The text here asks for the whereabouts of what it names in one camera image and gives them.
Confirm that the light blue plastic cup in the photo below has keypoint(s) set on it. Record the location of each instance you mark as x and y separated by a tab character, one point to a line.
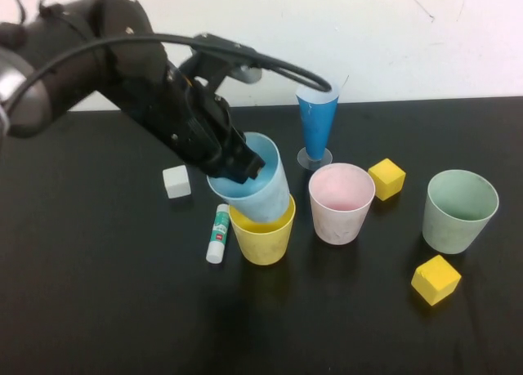
265	197

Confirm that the white green glue stick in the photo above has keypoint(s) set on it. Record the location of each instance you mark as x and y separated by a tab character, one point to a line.
218	232

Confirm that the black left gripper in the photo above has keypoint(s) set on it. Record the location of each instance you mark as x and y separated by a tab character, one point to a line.
192	121

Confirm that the light green plastic cup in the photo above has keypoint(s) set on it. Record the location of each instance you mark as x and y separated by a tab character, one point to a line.
449	234

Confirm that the pink plastic cup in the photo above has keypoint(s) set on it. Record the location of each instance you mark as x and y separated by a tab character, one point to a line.
337	226

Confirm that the blue cone glass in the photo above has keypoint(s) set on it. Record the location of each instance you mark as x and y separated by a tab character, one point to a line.
316	126

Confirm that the chipped yellow foam cube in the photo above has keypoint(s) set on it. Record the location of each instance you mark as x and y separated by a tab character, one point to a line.
435	279

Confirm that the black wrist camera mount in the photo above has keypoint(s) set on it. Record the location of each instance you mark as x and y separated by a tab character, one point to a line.
212	60

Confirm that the yellow plastic cup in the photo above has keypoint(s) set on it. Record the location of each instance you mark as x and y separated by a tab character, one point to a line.
263	246

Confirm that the white foam cube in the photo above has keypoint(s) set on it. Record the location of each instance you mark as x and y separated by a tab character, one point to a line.
177	182

